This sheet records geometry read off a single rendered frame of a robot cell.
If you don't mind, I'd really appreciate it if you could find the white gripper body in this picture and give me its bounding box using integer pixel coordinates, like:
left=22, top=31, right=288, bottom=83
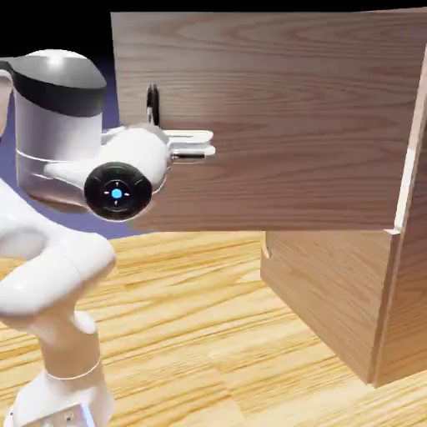
left=162, top=128, right=217, bottom=159

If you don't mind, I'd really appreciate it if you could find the large wooden cabinet door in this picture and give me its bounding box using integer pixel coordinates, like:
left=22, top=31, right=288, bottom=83
left=110, top=7, right=427, bottom=234

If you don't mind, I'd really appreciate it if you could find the small wooden cabinet door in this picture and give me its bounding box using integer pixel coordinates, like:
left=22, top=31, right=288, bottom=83
left=259, top=230, right=400, bottom=385

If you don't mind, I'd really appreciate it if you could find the light wood cabinet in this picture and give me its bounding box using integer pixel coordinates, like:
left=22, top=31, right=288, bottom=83
left=368, top=44, right=427, bottom=389

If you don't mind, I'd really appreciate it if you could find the dark metal door handle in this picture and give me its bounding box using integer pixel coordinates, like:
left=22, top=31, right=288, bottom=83
left=146, top=83, right=162, bottom=128

